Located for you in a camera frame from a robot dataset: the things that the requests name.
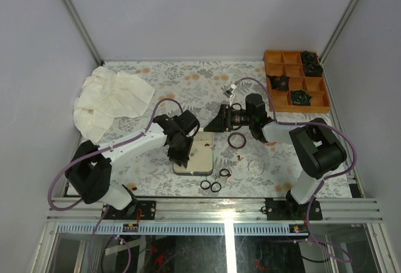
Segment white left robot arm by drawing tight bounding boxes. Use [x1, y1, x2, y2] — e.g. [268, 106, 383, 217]
[65, 110, 214, 220]

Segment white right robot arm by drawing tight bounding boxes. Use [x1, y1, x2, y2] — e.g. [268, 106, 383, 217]
[205, 93, 347, 220]

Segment cream and navy jewelry box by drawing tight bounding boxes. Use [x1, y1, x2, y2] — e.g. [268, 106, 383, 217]
[172, 128, 214, 177]

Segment dark purple bangle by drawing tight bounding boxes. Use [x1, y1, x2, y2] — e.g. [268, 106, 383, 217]
[227, 132, 246, 150]

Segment dark green fabric flower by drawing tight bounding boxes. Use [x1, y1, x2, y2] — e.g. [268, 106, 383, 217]
[290, 90, 312, 106]

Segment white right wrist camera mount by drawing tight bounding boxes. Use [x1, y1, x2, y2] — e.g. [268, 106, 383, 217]
[224, 84, 237, 106]

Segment floral table mat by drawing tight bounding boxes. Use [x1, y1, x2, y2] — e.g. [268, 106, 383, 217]
[68, 59, 353, 198]

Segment orange divided tray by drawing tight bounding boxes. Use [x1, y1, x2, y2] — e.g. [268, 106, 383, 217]
[264, 50, 331, 113]

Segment white crumpled cloth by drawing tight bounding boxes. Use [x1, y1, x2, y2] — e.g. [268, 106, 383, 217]
[73, 66, 155, 143]

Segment dark fabric flower orange dots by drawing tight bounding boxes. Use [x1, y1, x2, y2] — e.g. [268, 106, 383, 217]
[268, 75, 289, 91]

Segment silver wire bangle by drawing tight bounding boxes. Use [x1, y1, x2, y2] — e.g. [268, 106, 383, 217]
[247, 160, 266, 176]

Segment aluminium rail frame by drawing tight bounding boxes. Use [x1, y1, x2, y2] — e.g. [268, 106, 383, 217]
[45, 198, 383, 235]

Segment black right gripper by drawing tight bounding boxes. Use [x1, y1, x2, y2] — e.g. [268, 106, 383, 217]
[204, 105, 254, 133]

